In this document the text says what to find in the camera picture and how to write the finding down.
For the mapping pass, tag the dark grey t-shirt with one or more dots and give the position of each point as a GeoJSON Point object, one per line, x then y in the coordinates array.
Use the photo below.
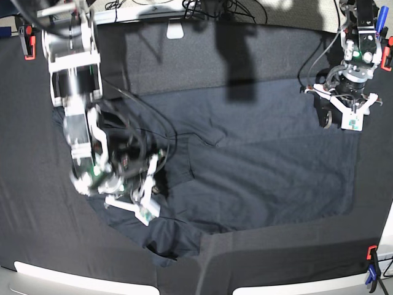
{"type": "Point", "coordinates": [240, 158]}

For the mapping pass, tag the red black clamp far left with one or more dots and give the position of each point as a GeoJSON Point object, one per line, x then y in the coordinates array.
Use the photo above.
{"type": "Point", "coordinates": [28, 42]}

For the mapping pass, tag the aluminium rail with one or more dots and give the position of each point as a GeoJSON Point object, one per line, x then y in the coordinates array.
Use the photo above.
{"type": "Point", "coordinates": [136, 14]}

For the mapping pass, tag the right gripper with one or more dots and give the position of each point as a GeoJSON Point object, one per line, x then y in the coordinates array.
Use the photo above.
{"type": "Point", "coordinates": [127, 174]}

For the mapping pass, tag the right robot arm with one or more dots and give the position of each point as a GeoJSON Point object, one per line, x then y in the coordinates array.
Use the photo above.
{"type": "Point", "coordinates": [109, 154]}

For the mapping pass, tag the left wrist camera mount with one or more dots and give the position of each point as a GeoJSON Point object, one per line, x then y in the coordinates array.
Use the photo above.
{"type": "Point", "coordinates": [352, 103]}

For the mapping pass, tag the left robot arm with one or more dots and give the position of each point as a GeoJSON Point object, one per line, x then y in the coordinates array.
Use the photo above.
{"type": "Point", "coordinates": [365, 46]}

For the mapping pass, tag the blue clamp far right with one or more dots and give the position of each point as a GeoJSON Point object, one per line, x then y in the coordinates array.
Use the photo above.
{"type": "Point", "coordinates": [381, 29]}

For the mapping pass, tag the red clamp far right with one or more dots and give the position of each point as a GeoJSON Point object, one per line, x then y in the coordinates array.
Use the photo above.
{"type": "Point", "coordinates": [386, 61]}

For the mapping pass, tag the red blue clamp near right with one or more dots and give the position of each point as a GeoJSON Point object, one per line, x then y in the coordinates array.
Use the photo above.
{"type": "Point", "coordinates": [374, 272]}

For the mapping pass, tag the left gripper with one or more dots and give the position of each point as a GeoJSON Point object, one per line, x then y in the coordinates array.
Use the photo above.
{"type": "Point", "coordinates": [327, 113]}

